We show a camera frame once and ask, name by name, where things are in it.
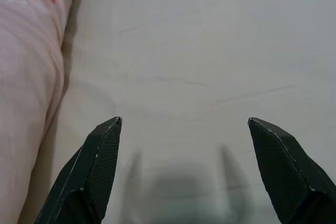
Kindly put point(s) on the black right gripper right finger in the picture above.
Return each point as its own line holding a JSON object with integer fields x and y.
{"x": 288, "y": 176}

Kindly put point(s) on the pink patterned pillow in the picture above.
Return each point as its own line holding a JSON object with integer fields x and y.
{"x": 26, "y": 77}

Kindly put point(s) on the cream sheeted mattress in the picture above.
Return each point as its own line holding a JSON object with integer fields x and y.
{"x": 197, "y": 51}

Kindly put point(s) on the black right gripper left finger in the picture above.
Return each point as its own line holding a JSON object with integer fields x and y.
{"x": 86, "y": 176}

